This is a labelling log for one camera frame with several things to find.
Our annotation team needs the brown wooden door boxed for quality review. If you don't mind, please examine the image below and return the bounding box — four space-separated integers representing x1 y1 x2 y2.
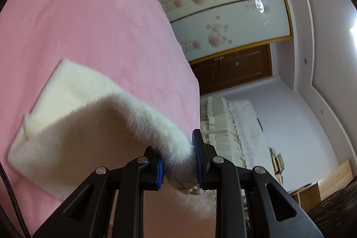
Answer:
190 44 273 96

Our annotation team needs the cream fuzzy cardigan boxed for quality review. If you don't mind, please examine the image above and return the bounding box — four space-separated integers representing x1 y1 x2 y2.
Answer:
8 58 218 238

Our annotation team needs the pink bed blanket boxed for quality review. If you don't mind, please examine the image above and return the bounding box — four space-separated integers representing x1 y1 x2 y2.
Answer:
0 0 201 238

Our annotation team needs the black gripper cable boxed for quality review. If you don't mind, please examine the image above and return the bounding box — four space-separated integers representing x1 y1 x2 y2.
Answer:
0 163 31 238

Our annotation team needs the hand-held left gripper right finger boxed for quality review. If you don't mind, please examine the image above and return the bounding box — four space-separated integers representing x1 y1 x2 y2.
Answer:
192 129 325 238

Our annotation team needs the light wooden cabinet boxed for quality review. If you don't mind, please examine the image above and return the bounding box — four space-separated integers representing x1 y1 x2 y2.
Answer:
289 159 354 212

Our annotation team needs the dark fuzzy object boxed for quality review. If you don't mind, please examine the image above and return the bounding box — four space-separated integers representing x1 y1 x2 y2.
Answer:
308 179 357 238

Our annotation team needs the stack of books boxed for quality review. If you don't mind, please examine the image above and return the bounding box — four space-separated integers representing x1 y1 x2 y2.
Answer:
269 147 285 174

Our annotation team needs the beige lace-covered furniture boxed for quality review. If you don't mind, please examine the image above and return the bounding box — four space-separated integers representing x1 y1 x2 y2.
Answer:
199 96 275 172

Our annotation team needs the floral sliding-door wardrobe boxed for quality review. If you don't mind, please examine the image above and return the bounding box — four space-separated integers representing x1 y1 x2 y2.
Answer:
143 0 295 66

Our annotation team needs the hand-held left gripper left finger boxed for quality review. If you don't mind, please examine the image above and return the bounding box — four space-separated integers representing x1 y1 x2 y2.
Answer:
33 146 164 238

